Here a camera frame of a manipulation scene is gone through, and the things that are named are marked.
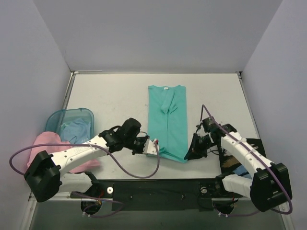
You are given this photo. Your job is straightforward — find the teal t shirt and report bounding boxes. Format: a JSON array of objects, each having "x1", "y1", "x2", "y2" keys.
[{"x1": 148, "y1": 85, "x2": 189, "y2": 163}]

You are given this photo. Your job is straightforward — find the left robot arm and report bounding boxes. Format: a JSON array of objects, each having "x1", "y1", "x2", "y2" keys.
[{"x1": 24, "y1": 118, "x2": 157, "y2": 203}]

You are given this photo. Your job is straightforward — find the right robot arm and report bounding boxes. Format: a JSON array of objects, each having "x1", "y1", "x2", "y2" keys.
[{"x1": 185, "y1": 117, "x2": 293, "y2": 212}]

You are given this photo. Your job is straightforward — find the black printed t shirt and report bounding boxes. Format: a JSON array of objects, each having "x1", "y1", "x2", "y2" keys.
[{"x1": 221, "y1": 135, "x2": 272, "y2": 179}]

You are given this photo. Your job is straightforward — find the light blue t shirt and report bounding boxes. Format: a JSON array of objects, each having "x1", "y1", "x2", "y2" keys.
[{"x1": 59, "y1": 118, "x2": 92, "y2": 144}]

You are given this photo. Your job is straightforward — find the blue plastic bin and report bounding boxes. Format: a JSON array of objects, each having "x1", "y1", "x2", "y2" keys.
[{"x1": 45, "y1": 108, "x2": 94, "y2": 139}]

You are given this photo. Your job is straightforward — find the pink t shirt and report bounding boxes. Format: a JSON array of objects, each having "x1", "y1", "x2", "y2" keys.
[{"x1": 27, "y1": 131, "x2": 100, "y2": 173}]

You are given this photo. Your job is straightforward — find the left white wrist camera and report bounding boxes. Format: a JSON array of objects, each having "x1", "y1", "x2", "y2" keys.
[{"x1": 142, "y1": 139, "x2": 159, "y2": 157}]

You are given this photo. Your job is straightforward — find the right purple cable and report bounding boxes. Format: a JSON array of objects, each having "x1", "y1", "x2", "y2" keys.
[{"x1": 200, "y1": 104, "x2": 294, "y2": 218}]

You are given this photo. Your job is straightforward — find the purple cable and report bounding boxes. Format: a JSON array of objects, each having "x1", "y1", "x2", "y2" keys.
[
  {"x1": 200, "y1": 104, "x2": 294, "y2": 218},
  {"x1": 9, "y1": 140, "x2": 161, "y2": 219}
]

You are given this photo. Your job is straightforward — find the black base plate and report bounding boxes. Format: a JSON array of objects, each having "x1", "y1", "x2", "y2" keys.
[{"x1": 69, "y1": 178, "x2": 252, "y2": 213}]

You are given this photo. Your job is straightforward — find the aluminium rail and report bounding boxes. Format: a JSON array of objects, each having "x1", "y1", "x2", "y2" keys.
[{"x1": 28, "y1": 179, "x2": 252, "y2": 201}]

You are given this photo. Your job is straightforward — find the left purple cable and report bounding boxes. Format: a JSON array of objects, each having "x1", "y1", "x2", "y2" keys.
[{"x1": 9, "y1": 140, "x2": 161, "y2": 219}]

